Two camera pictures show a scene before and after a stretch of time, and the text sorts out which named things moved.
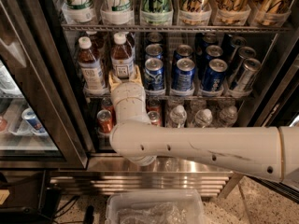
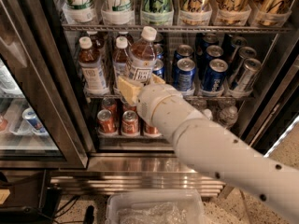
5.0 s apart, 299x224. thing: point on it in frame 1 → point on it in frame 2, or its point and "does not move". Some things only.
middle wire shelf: x=178 y=97 does not move
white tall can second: x=119 y=9 does not move
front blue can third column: x=214 y=75 does not move
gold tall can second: x=232 y=4 does not move
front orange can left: x=105 y=120 does not move
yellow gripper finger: x=137 y=77 → x=157 y=79
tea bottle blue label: x=122 y=58 → x=143 y=56
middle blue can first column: x=153 y=50 does not move
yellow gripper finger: x=112 y=81 → x=129 y=89
